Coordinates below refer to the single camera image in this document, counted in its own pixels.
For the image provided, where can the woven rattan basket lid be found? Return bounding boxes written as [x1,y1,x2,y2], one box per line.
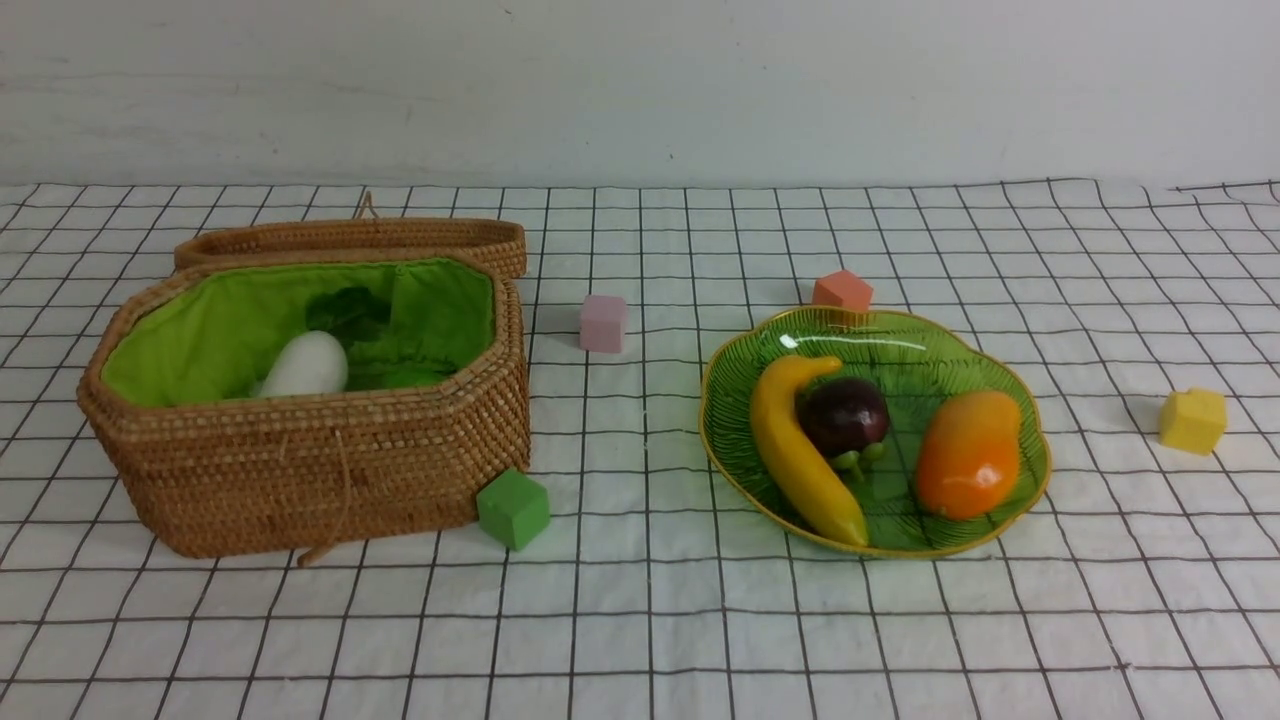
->
[173,191,529,279]

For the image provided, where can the orange foam cube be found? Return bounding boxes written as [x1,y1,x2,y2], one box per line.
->
[810,269,874,313]

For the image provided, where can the pink foam cube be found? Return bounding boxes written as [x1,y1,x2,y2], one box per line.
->
[579,293,628,354]

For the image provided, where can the white grid tablecloth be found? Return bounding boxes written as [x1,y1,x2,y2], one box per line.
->
[1,179,1279,719]

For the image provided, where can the purple toy mangosteen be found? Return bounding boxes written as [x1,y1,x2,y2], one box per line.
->
[796,377,891,483]

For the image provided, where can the woven rattan basket green lining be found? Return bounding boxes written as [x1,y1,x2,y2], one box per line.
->
[77,249,532,560]

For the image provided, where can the green toy cucumber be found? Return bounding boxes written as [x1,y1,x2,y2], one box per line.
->
[344,345,460,392]

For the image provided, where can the yellow foam cube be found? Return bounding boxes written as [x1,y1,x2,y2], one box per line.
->
[1158,387,1228,456]

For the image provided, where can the yellow toy banana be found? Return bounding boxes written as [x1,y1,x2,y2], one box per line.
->
[749,355,870,548]

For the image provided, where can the white toy radish with leaves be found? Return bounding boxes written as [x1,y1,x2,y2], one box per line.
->
[255,286,392,398]

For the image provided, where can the green foam cube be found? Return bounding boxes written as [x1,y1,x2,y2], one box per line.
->
[476,468,550,552]

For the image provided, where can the green glass leaf plate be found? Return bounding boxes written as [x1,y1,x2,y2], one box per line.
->
[699,306,1052,559]

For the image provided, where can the orange toy mango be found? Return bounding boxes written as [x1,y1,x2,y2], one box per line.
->
[914,389,1021,521]

